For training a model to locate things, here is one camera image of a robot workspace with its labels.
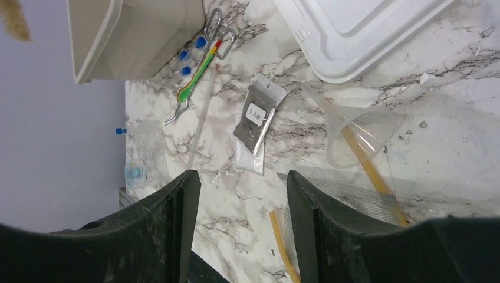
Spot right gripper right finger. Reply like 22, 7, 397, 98
287, 170, 499, 282

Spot metal crucible tongs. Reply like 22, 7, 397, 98
163, 8, 236, 126

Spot yellow rubber tube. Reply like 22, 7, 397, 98
269, 126, 409, 282

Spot white plastic lid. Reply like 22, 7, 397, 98
276, 0, 457, 84

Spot green yellow spoon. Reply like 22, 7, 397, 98
177, 39, 222, 103

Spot blue cap vial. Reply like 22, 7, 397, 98
195, 37, 207, 50
178, 50, 191, 62
180, 66, 192, 77

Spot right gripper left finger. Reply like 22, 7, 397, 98
1, 170, 201, 282

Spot blue item in bag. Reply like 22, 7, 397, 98
124, 159, 147, 190

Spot beige plastic bin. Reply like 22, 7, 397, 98
67, 0, 205, 84

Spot clear glass pipette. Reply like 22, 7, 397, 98
187, 63, 220, 169

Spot clear plastic funnel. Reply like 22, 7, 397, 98
301, 82, 405, 169

